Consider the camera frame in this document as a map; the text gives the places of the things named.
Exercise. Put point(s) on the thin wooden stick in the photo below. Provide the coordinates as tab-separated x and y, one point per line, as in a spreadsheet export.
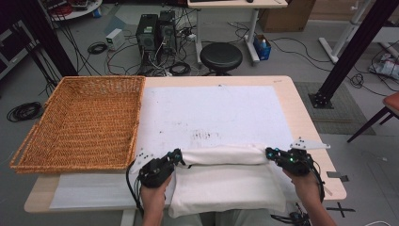
328	190

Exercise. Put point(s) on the white metal stand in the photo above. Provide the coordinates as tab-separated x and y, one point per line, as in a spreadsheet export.
343	37

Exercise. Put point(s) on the crumpled plastic bag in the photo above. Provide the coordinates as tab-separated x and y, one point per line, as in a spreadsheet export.
386	67

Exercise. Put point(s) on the grey floor mat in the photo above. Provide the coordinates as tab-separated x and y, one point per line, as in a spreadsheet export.
342	106

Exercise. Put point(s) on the white table mat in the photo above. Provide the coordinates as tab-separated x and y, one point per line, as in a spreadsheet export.
219	109

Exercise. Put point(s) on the grey tape piece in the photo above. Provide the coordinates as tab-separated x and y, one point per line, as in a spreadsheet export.
337	175

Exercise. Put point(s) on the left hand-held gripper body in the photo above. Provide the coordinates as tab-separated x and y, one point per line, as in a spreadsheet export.
155	172

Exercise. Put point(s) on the orange seat chair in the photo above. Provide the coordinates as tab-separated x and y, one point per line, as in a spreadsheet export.
392	103

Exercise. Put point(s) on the blue box with bottles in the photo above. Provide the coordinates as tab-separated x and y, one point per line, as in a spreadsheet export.
263	50

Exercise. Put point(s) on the black round stool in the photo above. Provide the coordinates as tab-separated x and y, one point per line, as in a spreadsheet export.
221	56

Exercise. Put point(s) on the wicker basket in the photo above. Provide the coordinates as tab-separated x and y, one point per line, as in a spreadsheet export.
78	119

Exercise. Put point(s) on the white tank top black trim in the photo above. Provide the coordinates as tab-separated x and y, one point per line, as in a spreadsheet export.
226	188

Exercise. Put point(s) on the white-legged wooden desk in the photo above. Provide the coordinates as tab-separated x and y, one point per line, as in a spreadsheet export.
235	3

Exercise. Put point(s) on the black computer tower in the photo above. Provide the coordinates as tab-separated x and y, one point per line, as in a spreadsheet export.
167	31
146	37

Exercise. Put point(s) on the person's light trousers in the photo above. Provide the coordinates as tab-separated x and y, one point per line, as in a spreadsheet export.
244	219

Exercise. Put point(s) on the cardboard box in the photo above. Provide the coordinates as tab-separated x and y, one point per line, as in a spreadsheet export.
287	15

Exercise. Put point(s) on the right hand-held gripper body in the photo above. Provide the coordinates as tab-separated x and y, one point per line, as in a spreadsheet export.
296	161

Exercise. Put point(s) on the black tape cross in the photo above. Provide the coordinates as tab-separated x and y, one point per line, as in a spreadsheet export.
340	209

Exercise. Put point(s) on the black metal post with foot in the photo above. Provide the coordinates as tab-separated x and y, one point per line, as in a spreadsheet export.
354	47

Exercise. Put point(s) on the person's left hand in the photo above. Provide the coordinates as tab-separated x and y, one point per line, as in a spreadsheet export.
153	196

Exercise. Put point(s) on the round white table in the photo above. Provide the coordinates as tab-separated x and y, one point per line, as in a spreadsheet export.
78	8

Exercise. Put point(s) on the white power supply box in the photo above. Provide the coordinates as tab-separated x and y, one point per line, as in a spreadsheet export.
114	39

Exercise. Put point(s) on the grey side rack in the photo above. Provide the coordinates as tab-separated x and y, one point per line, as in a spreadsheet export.
12	50

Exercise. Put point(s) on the person's right hand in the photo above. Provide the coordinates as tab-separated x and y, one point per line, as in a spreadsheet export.
307	188

